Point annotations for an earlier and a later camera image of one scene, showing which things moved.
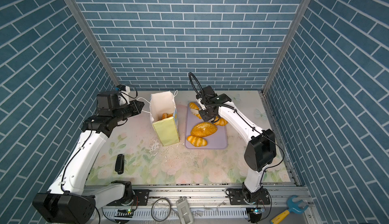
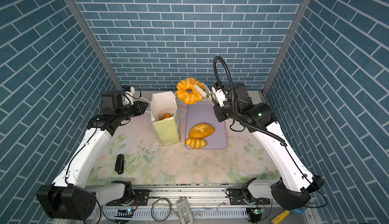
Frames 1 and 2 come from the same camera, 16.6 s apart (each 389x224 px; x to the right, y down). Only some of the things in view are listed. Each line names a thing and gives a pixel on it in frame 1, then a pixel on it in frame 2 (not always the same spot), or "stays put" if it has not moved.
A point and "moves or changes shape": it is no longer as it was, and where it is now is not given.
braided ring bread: (222, 121) moves or changes shape
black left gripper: (136, 109) stays put
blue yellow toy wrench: (295, 208) stays put
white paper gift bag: (167, 129) stays put
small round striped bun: (165, 115) stays put
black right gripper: (204, 116) -> (219, 115)
